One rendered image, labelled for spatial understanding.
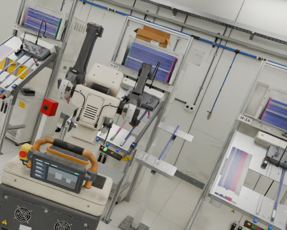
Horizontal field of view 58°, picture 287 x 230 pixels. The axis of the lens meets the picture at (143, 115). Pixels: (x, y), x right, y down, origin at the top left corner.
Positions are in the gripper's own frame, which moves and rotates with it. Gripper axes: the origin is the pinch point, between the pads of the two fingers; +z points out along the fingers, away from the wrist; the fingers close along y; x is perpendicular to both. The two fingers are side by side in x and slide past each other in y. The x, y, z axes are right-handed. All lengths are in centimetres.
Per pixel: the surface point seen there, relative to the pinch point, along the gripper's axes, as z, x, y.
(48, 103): 6, 14, 96
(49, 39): -14, -53, 147
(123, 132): 1.1, 9.7, 5.7
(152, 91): -6.7, -45.3, 4.9
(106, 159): 43, 23, 21
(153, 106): -4.7, -29.2, -5.3
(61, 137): 14, 37, 61
